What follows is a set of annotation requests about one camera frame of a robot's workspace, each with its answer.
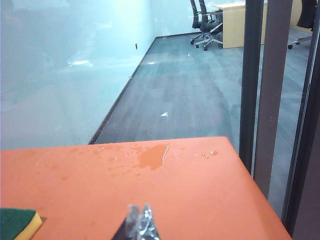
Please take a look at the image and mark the orange table cover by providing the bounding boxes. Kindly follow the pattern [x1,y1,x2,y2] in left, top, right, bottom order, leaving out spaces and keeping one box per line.
[0,136,293,240]

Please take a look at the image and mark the tall black office chair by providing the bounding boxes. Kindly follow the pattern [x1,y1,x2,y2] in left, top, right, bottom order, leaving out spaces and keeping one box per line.
[287,0,316,50]

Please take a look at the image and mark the green and yellow sponge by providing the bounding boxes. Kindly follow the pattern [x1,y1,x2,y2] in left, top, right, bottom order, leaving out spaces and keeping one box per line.
[0,207,43,240]

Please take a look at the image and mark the dark vertical frame post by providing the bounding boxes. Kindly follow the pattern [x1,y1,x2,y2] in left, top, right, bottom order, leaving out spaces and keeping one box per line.
[238,0,265,174]

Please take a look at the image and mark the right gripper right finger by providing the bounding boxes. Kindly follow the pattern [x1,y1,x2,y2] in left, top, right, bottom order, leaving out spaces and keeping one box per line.
[138,202,161,240]

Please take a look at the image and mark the dark door frame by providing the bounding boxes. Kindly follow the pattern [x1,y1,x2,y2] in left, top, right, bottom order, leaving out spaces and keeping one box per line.
[280,31,320,237]

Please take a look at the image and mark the light wooden desk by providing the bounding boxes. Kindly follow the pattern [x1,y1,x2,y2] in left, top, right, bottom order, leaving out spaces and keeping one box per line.
[212,0,269,50]

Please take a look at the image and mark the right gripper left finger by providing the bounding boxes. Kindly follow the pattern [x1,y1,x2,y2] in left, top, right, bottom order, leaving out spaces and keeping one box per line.
[111,203,141,240]

